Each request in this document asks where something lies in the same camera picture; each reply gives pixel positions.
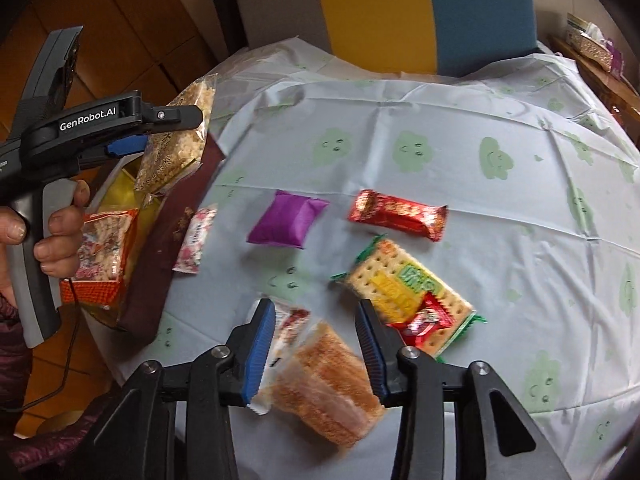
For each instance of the green-edged cracker packet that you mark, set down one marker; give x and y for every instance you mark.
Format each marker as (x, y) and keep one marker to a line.
(385, 280)

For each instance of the purple box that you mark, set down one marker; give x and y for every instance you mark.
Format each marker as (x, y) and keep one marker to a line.
(616, 60)

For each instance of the wooden side table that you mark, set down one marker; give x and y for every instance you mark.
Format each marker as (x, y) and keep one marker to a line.
(620, 95)

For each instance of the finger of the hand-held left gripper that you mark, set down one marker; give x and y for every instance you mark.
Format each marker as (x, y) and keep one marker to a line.
(125, 146)
(175, 116)

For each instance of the person's left hand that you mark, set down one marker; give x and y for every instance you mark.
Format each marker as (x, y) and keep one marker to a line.
(62, 255)

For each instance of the maroon box with yellow compartments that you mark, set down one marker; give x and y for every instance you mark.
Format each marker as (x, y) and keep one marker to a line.
(165, 260)

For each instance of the grey yellow blue chair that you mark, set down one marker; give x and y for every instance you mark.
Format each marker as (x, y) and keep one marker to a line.
(370, 10)

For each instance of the purple quilted jacket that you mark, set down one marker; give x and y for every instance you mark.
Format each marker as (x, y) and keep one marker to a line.
(65, 435)

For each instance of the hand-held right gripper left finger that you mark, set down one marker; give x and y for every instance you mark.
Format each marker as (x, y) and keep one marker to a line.
(260, 347)

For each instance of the person's left forearm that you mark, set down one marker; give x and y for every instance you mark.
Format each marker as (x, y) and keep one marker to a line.
(12, 355)

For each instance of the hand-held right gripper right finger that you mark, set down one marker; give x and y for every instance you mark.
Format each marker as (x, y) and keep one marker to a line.
(372, 355)

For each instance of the red patterned snack packet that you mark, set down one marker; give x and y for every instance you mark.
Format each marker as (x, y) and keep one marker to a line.
(395, 212)

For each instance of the pale tablecloth with green clouds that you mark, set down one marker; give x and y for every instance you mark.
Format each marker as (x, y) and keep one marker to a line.
(400, 110)

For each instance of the beaded tissue box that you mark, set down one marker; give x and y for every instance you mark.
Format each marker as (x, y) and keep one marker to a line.
(595, 45)

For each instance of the white and red snack packet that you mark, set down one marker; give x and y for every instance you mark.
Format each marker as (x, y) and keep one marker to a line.
(290, 322)

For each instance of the clear packet of orange crisps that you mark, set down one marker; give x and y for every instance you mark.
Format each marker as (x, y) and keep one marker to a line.
(320, 390)

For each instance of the pink floral candy packet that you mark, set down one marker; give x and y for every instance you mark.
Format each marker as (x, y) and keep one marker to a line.
(195, 240)

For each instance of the purple snack packet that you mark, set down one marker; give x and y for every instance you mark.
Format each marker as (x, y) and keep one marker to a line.
(285, 220)

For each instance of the small red candy packet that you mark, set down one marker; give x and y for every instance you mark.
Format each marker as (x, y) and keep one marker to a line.
(422, 320)

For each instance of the clear puffed rice bag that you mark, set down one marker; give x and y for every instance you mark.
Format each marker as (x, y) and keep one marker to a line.
(170, 160)

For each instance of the red orange snack packet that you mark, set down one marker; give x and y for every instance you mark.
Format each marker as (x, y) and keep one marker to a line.
(102, 255)

